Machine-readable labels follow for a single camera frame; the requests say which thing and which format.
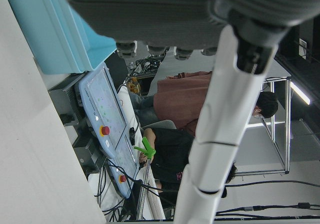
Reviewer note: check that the person in brown shirt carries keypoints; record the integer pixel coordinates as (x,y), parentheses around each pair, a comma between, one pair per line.
(180,101)

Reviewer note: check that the ceiling light bar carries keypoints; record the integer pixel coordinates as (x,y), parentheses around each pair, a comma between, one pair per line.
(300,93)

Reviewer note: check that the teach pendant with red button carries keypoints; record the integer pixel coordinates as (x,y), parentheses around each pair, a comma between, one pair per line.
(105,101)
(125,164)

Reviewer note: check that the person in black shirt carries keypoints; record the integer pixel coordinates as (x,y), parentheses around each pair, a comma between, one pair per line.
(170,154)

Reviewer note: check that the light blue plastic bin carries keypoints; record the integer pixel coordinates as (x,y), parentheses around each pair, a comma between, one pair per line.
(62,34)

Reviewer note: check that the grey metal box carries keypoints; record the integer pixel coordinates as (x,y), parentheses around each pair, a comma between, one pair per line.
(65,96)
(87,154)

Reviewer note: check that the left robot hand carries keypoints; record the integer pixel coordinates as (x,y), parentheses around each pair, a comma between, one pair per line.
(155,14)

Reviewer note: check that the aluminium frame rack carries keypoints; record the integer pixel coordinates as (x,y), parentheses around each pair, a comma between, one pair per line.
(288,134)

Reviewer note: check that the grey office chair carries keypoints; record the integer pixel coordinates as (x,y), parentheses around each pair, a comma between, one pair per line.
(162,124)

